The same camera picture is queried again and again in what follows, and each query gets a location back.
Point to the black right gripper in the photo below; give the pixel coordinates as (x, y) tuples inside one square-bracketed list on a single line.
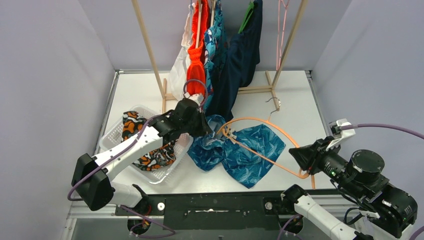
[(309, 156)]

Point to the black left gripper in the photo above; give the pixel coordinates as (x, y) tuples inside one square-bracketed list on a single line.
[(197, 119)]

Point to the blue leaf print shorts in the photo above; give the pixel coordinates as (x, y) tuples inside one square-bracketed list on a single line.
[(241, 164)]

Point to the camouflage orange black shorts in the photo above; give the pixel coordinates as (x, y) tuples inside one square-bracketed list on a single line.
[(165, 155)]

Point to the pink wire hanger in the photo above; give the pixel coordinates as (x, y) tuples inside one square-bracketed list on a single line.
[(282, 10)]

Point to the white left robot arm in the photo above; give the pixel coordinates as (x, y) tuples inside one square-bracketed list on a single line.
[(93, 177)]

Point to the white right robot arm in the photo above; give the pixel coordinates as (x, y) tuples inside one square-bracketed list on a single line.
[(391, 211)]

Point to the orange mesh shorts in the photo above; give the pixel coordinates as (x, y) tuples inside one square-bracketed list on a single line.
[(196, 71)]

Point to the navy blue shorts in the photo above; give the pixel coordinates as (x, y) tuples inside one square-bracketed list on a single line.
[(243, 56)]

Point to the teal shark print shorts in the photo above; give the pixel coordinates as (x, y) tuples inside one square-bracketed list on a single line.
[(216, 49)]

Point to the left wooden hanger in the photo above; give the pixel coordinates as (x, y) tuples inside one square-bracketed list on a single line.
[(198, 23)]

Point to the green hanger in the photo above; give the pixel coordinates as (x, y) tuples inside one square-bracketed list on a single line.
[(247, 16)]

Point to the white garment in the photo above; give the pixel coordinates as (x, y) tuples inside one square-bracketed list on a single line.
[(178, 73)]

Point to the wooden clothes rack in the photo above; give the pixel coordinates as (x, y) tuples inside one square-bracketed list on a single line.
[(272, 82)]

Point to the white plastic basket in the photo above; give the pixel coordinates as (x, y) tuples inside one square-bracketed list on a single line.
[(113, 138)]

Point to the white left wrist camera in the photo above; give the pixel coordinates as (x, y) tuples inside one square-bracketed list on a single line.
[(197, 97)]

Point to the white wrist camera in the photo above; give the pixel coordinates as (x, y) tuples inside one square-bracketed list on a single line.
[(341, 131), (197, 97)]

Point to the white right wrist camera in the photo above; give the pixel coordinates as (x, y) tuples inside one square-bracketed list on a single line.
[(341, 131)]

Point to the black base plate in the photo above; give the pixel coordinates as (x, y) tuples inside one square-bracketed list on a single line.
[(218, 211)]

